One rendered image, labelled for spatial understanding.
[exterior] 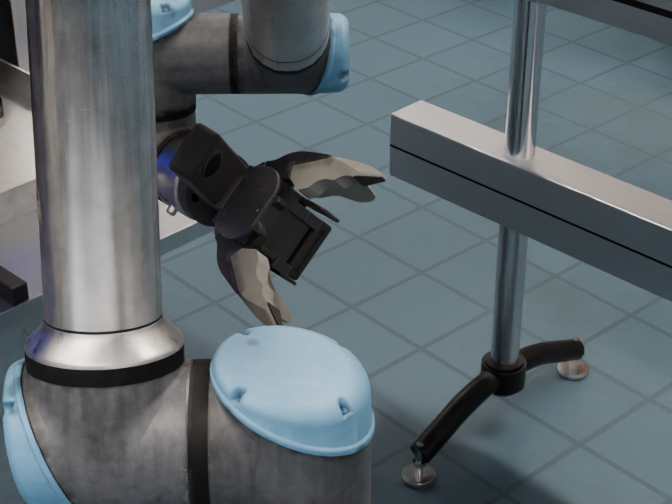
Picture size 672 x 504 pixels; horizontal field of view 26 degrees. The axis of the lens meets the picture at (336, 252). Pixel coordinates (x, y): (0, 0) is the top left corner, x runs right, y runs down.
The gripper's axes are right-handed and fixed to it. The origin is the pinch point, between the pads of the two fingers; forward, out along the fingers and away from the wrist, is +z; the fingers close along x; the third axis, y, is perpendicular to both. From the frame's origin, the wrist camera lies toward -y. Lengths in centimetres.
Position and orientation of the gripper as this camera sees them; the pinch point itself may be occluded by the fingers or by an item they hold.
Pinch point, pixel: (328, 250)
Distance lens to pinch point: 117.2
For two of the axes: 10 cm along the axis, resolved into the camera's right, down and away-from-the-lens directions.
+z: 6.0, 3.5, -7.2
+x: -5.6, 8.2, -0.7
